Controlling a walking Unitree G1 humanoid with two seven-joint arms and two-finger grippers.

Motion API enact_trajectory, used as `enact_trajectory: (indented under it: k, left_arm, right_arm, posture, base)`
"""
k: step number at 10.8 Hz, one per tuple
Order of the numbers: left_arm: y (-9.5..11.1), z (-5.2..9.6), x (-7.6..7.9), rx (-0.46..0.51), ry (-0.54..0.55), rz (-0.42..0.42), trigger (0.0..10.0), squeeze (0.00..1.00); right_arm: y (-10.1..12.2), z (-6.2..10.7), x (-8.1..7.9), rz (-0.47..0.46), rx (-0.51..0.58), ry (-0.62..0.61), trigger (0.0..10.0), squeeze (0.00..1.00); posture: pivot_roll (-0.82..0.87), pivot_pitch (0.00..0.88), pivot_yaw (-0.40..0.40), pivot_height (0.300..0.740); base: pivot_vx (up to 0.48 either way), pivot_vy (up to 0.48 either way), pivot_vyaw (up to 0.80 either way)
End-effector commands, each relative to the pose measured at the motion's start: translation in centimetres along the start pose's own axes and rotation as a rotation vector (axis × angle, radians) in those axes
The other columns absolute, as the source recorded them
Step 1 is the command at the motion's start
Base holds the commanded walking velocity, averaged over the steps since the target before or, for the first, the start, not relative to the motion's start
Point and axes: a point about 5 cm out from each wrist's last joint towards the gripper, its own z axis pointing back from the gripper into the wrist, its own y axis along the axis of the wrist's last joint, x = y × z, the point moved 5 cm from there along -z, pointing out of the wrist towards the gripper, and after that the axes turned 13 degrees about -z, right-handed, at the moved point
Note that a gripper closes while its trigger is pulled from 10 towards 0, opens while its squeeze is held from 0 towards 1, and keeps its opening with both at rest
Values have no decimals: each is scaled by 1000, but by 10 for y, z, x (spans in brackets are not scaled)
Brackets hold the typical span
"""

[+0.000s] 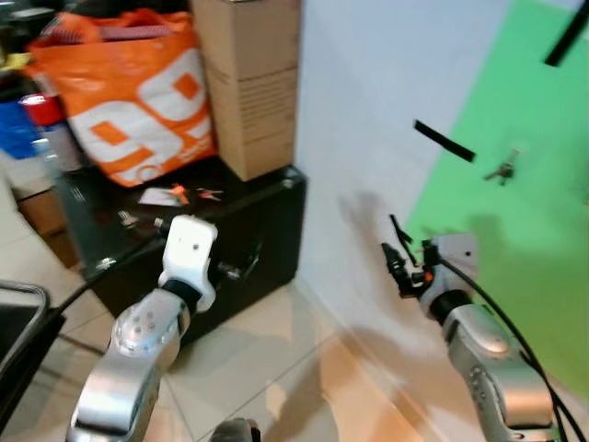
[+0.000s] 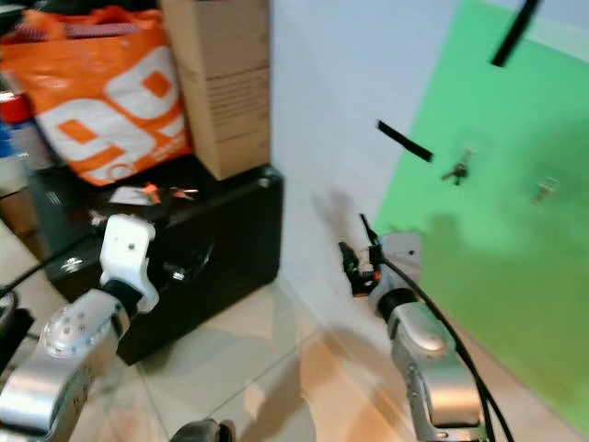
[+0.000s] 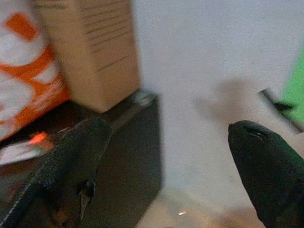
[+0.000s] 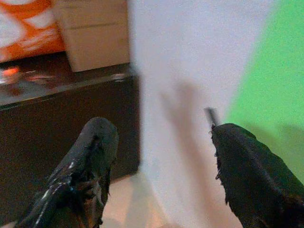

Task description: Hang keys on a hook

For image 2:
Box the dark key bunch on hook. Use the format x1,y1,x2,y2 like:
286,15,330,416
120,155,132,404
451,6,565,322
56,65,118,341
441,148,476,188

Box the pale key bunch on hook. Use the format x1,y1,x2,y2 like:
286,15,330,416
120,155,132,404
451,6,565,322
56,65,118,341
531,176,561,204

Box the glossy black case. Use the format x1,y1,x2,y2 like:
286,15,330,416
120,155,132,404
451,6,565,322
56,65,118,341
22,157,285,366

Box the white card with orange tags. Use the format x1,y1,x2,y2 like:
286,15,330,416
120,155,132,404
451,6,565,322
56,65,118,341
108,182,200,209

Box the short black tape strip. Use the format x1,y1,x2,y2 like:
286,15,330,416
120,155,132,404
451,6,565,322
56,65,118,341
376,120,434,164

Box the grey robot foot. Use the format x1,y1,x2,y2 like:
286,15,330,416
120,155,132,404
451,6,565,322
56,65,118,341
169,418,237,442

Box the small brown cardboard box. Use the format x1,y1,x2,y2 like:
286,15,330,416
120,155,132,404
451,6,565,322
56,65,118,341
0,188,40,238

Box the orange and white shopping bag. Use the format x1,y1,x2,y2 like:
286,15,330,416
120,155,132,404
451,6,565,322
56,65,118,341
0,6,195,189

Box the tall brown cardboard box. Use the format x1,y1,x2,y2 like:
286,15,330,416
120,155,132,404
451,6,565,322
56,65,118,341
157,0,273,182

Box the red capped spray can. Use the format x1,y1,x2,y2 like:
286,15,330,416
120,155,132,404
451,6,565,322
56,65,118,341
0,90,58,172

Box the long black tape strip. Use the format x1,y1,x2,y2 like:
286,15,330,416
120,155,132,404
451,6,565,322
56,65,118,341
490,0,543,69

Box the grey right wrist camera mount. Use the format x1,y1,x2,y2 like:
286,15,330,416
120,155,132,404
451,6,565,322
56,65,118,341
368,232,422,297

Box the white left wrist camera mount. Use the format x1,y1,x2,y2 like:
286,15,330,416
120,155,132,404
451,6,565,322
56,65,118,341
98,214,160,316

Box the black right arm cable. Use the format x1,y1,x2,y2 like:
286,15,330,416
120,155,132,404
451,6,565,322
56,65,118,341
377,252,516,442

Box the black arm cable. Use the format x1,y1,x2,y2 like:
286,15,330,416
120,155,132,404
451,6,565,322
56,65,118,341
377,252,516,442
0,234,104,301

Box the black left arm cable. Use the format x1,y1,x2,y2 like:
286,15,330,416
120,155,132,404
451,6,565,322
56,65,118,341
0,234,104,301

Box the green sheet on wall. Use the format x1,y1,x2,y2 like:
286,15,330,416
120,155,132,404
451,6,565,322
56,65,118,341
371,0,589,436

